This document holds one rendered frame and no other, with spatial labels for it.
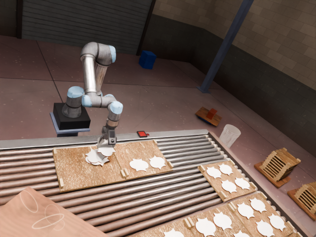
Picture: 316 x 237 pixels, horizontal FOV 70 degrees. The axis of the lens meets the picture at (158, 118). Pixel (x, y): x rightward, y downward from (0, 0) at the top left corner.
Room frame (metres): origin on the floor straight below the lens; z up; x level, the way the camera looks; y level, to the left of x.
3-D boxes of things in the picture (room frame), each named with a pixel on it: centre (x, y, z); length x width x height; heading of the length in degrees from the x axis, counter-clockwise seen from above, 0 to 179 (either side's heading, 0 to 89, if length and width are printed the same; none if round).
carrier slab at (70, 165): (1.08, 0.31, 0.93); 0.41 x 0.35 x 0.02; 130
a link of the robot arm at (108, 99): (1.26, 0.34, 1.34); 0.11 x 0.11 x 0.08; 38
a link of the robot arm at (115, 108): (1.20, 0.27, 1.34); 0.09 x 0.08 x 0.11; 38
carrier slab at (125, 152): (1.35, 0.00, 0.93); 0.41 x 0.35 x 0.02; 132
